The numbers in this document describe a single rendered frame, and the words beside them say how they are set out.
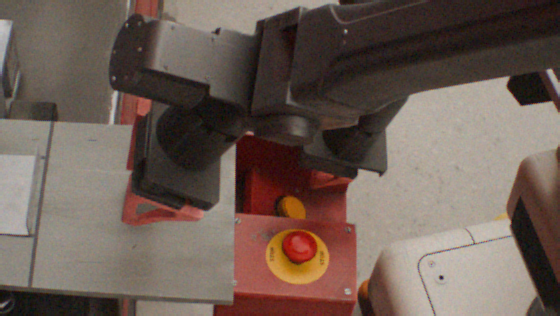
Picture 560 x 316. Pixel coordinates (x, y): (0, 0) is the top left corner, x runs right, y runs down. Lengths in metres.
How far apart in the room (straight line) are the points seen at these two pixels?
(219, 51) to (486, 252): 1.17
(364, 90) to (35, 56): 0.64
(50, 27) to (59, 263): 0.42
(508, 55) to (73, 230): 0.49
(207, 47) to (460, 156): 1.61
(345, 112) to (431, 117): 1.66
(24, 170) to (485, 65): 0.51
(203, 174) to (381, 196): 1.37
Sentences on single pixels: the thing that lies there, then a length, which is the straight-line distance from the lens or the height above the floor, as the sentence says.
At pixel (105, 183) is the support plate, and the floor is 1.00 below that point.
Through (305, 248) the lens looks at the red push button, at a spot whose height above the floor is 0.81.
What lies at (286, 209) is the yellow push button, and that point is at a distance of 1.19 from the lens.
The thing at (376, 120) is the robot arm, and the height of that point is 0.95.
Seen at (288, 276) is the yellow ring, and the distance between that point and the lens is 1.09.
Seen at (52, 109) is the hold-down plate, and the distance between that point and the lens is 1.06.
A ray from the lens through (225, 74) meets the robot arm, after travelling 0.67.
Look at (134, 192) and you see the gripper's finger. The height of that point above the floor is 1.10.
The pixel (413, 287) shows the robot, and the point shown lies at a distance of 1.70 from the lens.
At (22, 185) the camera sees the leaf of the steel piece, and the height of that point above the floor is 1.00.
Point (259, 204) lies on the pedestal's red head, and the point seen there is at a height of 0.74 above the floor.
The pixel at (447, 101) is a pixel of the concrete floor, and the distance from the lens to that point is 2.32.
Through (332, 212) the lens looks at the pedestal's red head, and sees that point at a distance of 1.24.
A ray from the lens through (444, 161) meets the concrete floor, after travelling 2.21.
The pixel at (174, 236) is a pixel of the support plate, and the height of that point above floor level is 1.00.
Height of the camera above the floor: 1.74
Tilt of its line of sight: 54 degrees down
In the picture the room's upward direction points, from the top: 11 degrees clockwise
